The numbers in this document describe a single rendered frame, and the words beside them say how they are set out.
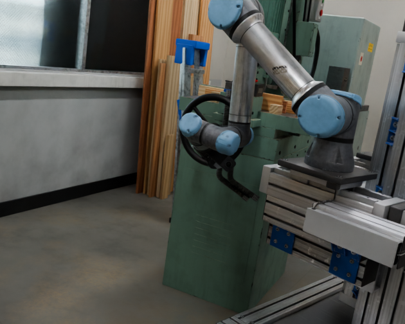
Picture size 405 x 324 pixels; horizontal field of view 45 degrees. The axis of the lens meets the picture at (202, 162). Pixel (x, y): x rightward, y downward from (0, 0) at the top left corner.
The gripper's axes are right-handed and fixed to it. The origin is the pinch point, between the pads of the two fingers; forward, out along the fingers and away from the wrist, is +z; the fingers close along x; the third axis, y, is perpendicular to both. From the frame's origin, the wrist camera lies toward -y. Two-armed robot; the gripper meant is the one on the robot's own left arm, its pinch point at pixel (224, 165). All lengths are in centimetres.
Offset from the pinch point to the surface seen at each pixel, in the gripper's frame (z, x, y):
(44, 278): 28, 90, 42
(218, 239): 41.1, 22.8, -2.5
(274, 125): 14.3, -27.2, 2.7
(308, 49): 27, -68, 22
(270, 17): 2, -60, 32
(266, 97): 16.4, -35.2, 15.6
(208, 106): 12.8, -16.2, 31.4
